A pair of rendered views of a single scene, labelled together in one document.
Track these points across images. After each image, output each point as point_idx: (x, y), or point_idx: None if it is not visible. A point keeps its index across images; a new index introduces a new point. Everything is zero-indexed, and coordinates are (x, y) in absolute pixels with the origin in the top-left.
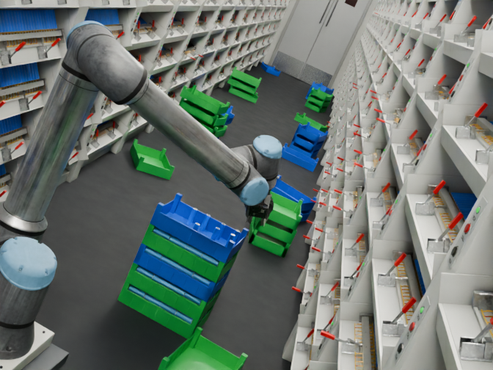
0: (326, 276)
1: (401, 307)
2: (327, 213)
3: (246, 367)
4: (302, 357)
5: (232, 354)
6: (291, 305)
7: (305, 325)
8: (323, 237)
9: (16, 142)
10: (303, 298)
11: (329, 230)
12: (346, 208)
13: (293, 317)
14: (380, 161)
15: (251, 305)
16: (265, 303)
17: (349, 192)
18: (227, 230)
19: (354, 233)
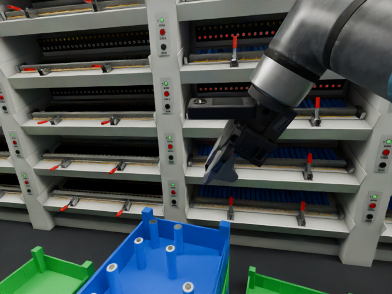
0: (185, 165)
1: None
2: (8, 160)
3: (230, 276)
4: (245, 216)
5: (248, 284)
6: (84, 235)
7: (188, 210)
8: (35, 177)
9: None
10: (125, 212)
11: (43, 166)
12: (81, 125)
13: (108, 235)
14: (168, 34)
15: (96, 270)
16: (88, 256)
17: (29, 122)
18: (131, 241)
19: (184, 115)
